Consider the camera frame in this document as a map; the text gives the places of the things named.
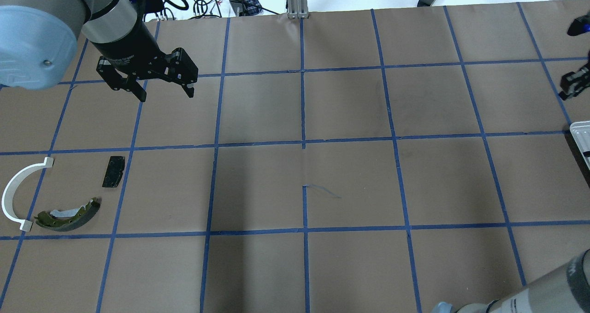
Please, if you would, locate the silver metal tray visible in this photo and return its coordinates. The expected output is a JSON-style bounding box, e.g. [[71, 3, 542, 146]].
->
[[569, 120, 590, 170]]

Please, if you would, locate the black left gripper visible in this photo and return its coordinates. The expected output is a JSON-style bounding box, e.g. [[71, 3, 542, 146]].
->
[[95, 48, 199, 103]]

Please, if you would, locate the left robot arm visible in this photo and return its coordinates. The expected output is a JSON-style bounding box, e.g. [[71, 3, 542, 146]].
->
[[0, 0, 199, 102]]

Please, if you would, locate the white curved plastic bracket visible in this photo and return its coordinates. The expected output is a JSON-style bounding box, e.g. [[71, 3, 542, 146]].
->
[[1, 157, 54, 232]]

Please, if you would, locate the olive brake shoe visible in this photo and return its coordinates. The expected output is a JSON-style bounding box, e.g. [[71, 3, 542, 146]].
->
[[34, 197, 101, 232]]

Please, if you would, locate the black brake pad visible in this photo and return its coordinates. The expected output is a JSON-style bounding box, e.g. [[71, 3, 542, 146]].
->
[[102, 155, 126, 188]]

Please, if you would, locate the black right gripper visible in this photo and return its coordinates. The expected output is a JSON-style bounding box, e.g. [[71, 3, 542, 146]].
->
[[559, 53, 590, 100]]

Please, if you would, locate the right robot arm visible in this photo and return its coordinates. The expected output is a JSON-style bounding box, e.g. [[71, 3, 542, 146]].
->
[[412, 62, 589, 313]]

